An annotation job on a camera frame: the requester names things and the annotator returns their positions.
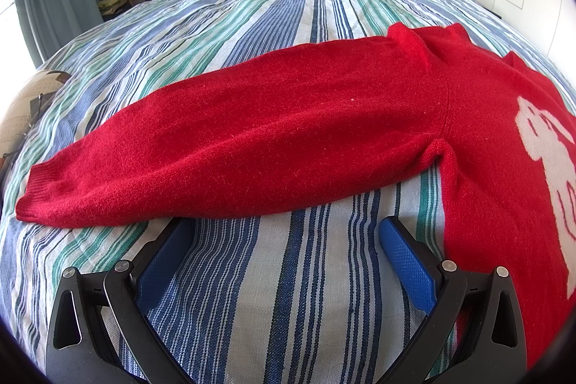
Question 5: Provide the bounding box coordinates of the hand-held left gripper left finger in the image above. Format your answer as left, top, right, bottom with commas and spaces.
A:
46, 218, 194, 384

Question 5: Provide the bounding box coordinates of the cream star print cushion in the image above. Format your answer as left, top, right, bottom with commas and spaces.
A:
0, 70, 73, 155

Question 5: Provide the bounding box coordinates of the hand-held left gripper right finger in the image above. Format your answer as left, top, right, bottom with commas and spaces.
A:
379, 217, 527, 384

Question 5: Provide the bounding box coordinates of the red sweater with white animal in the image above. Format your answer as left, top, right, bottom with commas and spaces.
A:
15, 23, 576, 373

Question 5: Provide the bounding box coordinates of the striped blue green bed cover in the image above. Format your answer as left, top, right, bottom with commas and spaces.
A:
0, 0, 576, 384

